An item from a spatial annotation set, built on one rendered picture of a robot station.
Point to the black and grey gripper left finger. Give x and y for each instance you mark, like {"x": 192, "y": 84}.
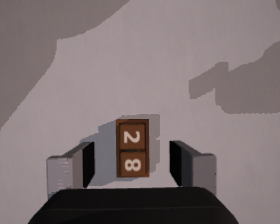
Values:
{"x": 73, "y": 170}

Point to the brown wooden tray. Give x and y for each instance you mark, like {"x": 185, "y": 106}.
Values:
{"x": 146, "y": 149}

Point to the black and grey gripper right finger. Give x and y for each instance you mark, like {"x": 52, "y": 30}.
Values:
{"x": 190, "y": 168}

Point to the brown number cube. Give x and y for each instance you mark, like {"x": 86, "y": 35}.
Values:
{"x": 132, "y": 163}
{"x": 131, "y": 136}

